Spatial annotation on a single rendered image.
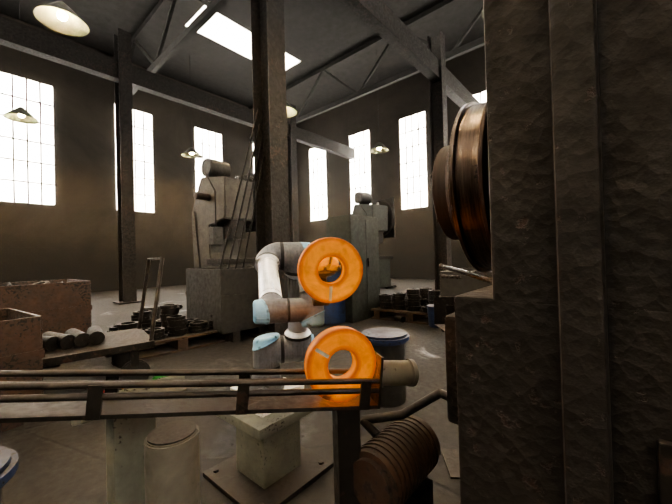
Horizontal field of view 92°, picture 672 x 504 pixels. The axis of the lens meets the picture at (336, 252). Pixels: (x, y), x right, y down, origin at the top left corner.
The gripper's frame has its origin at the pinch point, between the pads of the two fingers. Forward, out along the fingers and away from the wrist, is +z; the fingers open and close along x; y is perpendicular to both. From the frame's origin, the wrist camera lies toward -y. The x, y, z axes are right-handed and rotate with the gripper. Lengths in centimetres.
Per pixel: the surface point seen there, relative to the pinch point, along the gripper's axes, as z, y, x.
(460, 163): 16.0, 18.2, 28.8
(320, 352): 4.3, -20.3, -4.7
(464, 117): 15.5, 31.2, 33.0
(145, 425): -31, -35, -47
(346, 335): 4.7, -17.4, 1.1
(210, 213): -518, 226, -94
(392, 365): 2.5, -24.6, 11.5
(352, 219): -332, 141, 115
